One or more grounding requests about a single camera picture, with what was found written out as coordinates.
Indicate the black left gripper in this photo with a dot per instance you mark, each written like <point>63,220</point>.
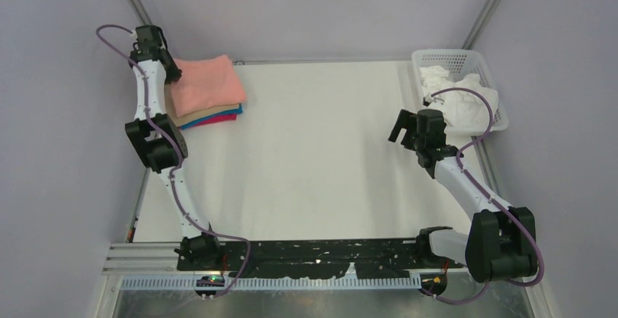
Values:
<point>174,74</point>

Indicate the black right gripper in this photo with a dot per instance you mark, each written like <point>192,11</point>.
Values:
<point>409,121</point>

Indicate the salmon pink t shirt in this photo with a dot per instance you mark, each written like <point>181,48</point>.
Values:
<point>205,84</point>

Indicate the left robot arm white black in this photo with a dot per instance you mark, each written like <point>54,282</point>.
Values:
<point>161,146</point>

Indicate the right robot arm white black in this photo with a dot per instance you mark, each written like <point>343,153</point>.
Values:
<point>500,244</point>

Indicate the white t shirt in basket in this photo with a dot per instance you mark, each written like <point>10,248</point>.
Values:
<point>465,101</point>

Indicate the white plastic laundry basket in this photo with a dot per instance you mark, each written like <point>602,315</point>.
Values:
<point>460,63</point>

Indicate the folded blue t shirt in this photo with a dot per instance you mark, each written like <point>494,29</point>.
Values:
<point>235,110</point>

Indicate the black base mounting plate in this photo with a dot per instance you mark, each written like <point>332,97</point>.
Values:
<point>374,258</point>

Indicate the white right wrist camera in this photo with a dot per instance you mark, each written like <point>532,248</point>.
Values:
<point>433,102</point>

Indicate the right aluminium corner post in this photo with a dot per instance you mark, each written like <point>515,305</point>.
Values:
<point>481,22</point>

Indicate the aluminium frame rail front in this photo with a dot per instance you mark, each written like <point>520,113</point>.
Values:
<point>142,258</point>

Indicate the white slotted cable duct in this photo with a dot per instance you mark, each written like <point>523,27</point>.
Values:
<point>217,283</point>

